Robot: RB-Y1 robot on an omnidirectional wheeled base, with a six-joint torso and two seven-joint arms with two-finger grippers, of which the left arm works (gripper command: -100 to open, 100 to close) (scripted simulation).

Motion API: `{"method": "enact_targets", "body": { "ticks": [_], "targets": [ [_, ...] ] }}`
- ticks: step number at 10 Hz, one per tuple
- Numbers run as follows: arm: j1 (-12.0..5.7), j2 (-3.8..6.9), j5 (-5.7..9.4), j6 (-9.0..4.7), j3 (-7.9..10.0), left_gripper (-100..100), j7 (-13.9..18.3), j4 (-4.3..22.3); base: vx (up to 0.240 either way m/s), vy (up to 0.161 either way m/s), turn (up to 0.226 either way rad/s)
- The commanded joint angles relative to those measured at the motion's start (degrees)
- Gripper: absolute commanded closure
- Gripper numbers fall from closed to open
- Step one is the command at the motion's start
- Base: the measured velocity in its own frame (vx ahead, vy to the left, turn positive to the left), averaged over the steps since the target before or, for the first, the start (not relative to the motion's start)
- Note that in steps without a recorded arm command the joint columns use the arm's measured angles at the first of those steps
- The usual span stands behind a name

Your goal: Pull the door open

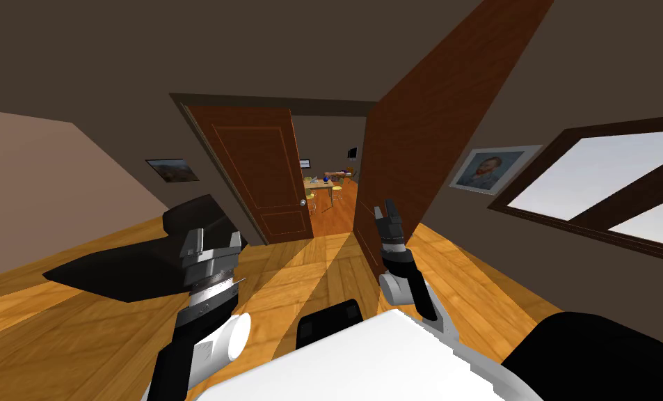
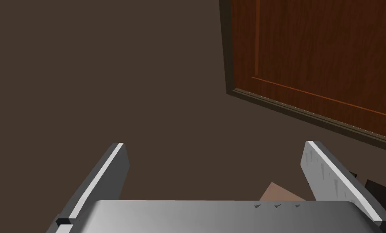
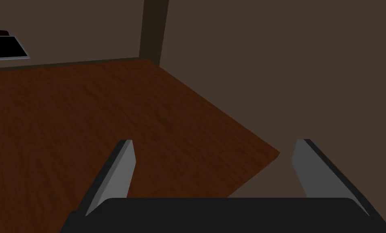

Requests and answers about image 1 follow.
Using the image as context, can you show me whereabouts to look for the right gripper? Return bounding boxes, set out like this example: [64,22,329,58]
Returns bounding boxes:
[372,198,406,247]

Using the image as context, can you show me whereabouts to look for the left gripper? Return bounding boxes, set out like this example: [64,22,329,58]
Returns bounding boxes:
[178,228,243,286]

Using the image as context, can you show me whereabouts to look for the wooden dining table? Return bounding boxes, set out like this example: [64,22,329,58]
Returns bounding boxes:
[303,175,336,208]

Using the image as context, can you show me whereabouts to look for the black armchair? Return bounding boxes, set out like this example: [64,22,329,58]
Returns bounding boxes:
[41,193,249,305]

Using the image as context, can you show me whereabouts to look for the brown panelled door leaf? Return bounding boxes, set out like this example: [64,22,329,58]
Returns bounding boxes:
[188,105,315,246]

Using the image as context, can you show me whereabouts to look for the plain brown door leaf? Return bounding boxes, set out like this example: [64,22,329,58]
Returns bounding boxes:
[352,0,556,286]

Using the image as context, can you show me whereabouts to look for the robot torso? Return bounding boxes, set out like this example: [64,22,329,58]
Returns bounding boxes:
[194,299,545,401]

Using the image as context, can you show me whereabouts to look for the brown framed window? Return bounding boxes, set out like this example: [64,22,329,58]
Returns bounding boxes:
[486,113,663,267]

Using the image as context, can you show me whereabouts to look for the dark landscape wall picture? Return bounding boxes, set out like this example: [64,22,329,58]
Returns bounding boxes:
[145,158,200,184]

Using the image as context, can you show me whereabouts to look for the portrait wall picture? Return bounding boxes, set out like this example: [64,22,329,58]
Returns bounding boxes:
[448,144,543,196]

